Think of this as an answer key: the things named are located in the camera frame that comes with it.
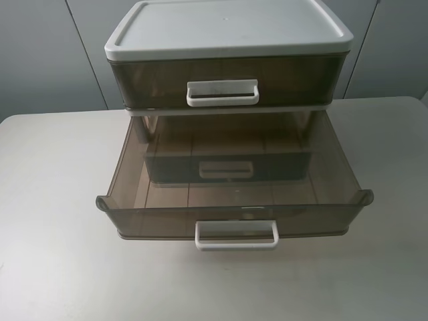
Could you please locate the smoky transparent drawer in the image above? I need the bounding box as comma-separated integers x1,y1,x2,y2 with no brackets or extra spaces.
96,111,374,251
110,53,345,110

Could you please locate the white drawer cabinet frame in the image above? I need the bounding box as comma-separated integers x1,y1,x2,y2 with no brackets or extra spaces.
104,1,353,118

